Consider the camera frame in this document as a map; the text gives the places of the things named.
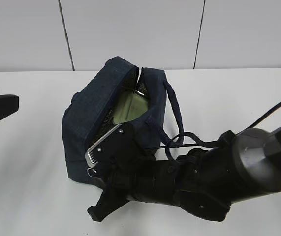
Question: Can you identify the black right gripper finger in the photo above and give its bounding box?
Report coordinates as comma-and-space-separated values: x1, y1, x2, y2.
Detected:
87, 189, 130, 222

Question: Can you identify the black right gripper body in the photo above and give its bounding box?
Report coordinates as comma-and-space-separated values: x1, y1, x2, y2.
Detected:
91, 162, 155, 203

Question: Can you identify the green lid glass container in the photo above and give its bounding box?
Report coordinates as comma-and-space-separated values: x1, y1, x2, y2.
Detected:
113, 92, 149, 125

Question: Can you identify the dark blue lunch bag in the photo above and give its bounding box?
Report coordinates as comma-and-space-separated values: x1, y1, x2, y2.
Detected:
62, 57, 184, 188

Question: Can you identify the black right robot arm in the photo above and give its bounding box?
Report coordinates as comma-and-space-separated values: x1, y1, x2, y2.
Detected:
86, 123, 281, 222

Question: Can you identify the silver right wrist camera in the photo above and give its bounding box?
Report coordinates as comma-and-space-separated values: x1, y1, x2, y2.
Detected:
85, 122, 135, 168

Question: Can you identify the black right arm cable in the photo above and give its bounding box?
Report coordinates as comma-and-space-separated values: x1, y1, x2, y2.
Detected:
150, 93, 281, 163

